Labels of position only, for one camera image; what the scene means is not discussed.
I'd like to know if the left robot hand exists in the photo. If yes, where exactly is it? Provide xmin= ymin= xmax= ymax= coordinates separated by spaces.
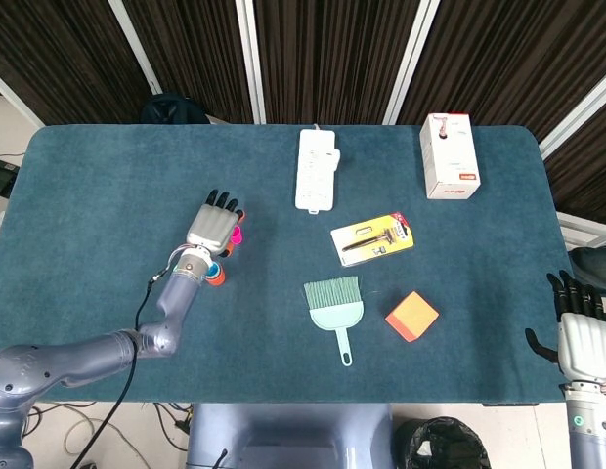
xmin=185 ymin=189 xmax=246 ymax=258

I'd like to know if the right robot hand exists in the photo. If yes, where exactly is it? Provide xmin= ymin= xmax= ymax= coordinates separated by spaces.
xmin=525 ymin=269 xmax=606 ymax=385

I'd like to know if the dark chair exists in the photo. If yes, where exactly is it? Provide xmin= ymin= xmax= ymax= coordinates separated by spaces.
xmin=569 ymin=246 xmax=606 ymax=294

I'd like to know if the teal table cover cloth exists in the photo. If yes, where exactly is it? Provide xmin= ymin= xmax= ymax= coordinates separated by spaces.
xmin=0 ymin=124 xmax=581 ymax=405

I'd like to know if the white metal rack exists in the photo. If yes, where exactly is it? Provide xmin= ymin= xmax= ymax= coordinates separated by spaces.
xmin=556 ymin=211 xmax=606 ymax=250

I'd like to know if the dark backpack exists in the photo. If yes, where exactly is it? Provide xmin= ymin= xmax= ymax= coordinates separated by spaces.
xmin=140 ymin=93 xmax=211 ymax=126

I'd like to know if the mint green hand brush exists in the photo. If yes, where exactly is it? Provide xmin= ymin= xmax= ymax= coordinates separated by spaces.
xmin=303 ymin=276 xmax=366 ymax=367

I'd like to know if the razor in yellow blister pack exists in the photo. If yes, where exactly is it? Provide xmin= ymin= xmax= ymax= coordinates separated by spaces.
xmin=329 ymin=211 xmax=415 ymax=268

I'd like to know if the black trash bin with bag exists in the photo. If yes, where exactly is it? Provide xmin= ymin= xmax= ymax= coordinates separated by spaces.
xmin=395 ymin=415 xmax=493 ymax=469

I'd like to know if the orange and yellow cube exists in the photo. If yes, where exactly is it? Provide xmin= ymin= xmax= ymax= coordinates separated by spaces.
xmin=384 ymin=290 xmax=441 ymax=344

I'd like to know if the black monitor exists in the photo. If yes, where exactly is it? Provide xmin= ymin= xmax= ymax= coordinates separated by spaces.
xmin=0 ymin=155 xmax=20 ymax=199

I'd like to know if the blue-grey robot torso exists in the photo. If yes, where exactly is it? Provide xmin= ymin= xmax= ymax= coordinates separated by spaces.
xmin=185 ymin=403 xmax=397 ymax=469

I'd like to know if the white cardboard product box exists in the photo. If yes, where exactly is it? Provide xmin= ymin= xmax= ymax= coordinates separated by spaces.
xmin=418 ymin=111 xmax=482 ymax=200

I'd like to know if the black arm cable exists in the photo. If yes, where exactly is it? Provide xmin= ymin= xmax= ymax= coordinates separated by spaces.
xmin=67 ymin=266 xmax=170 ymax=469

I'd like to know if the white partition post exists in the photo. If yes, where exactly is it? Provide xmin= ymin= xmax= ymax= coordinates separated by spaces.
xmin=234 ymin=0 xmax=268 ymax=124
xmin=0 ymin=67 xmax=45 ymax=128
xmin=383 ymin=0 xmax=441 ymax=126
xmin=537 ymin=72 xmax=606 ymax=158
xmin=107 ymin=0 xmax=162 ymax=97

